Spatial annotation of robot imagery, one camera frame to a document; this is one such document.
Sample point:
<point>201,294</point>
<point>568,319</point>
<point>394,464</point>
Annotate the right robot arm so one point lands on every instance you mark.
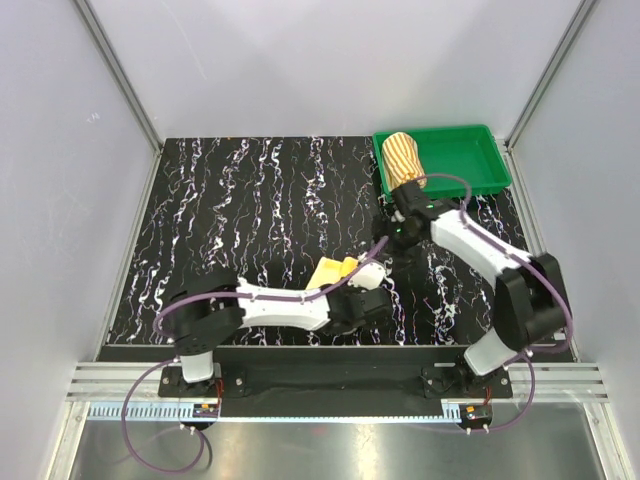
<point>529,295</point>

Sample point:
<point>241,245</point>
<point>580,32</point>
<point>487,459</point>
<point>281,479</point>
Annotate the yellow chick towel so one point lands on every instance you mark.
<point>329,271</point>

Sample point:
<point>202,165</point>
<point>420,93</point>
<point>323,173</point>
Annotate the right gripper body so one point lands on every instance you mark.
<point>398,233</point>

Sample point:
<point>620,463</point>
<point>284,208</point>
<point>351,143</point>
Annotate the connector box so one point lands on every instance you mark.
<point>206,410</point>
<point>476,417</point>

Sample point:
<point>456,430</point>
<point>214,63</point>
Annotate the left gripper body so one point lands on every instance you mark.
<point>348,290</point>

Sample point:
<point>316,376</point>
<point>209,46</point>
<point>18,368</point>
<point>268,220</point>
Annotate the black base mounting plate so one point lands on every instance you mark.
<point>324,382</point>

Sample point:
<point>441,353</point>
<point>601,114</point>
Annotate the aluminium frame rail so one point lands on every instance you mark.
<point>131,393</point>

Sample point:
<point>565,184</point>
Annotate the orange striped towel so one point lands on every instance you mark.
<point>401,161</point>

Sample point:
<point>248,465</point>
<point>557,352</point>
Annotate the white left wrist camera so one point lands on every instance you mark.
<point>367,275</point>

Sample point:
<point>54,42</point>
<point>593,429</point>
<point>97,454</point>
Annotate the left connector box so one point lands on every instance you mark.
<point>206,410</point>

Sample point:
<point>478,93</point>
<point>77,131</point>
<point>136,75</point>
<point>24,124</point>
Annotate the right connector box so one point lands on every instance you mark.
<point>476,417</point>

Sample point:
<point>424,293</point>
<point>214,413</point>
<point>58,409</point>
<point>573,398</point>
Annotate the green plastic tray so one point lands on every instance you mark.
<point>466,151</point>

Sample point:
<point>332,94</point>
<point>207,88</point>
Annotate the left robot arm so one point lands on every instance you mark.
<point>199,320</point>

